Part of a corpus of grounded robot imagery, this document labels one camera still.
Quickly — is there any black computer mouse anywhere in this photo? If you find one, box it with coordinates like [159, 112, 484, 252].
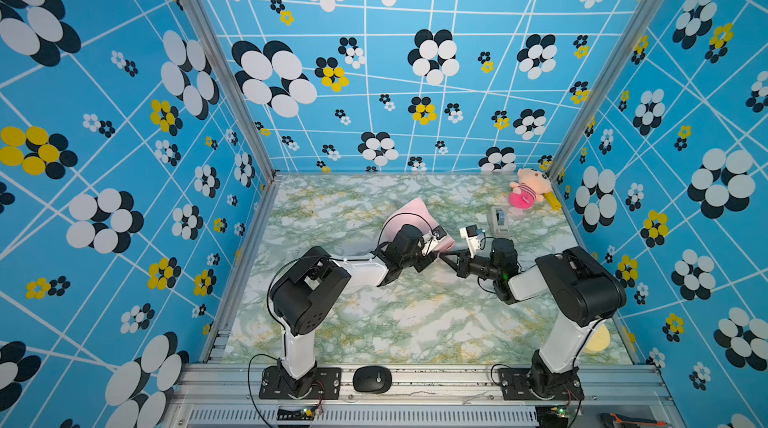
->
[352, 365, 393, 394]

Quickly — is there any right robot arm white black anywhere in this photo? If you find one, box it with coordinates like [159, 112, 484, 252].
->
[439, 239, 627, 401]

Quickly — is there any green circuit board right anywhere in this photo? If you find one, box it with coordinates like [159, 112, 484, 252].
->
[536, 406, 580, 428]

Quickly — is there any green circuit board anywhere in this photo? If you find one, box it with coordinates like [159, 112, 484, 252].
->
[276, 405, 323, 422]
[536, 406, 580, 428]

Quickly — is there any aluminium frame post left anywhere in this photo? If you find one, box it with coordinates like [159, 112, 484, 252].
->
[182, 0, 276, 186]

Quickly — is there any aluminium frame post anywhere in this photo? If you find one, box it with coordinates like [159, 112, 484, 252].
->
[548, 0, 665, 180]
[182, 0, 276, 186]

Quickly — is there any orange black tool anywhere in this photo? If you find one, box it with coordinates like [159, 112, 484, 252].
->
[599, 413, 667, 428]

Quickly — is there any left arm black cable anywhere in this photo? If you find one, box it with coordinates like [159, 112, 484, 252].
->
[245, 211, 439, 428]

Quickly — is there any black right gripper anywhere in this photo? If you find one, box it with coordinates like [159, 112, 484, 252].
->
[440, 248, 502, 284]

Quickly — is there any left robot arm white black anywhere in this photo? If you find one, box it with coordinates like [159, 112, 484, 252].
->
[267, 224, 446, 397]

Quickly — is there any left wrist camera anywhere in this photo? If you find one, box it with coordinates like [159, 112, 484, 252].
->
[422, 226, 448, 255]

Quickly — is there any pink plush pig toy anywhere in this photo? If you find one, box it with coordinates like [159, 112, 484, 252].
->
[508, 168, 552, 210]

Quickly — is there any aluminium frame post right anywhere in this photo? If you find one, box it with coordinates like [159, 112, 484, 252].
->
[548, 0, 665, 180]

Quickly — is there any aluminium front rail base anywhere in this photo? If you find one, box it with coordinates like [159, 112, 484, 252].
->
[161, 364, 685, 427]

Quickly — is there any purple wrapping paper sheet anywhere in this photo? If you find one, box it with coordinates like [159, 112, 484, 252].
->
[382, 198, 455, 253]

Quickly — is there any green circuit board left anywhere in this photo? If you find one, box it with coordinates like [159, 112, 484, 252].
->
[276, 405, 323, 422]

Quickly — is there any yellow round sponge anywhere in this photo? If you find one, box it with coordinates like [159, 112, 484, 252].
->
[584, 323, 611, 354]

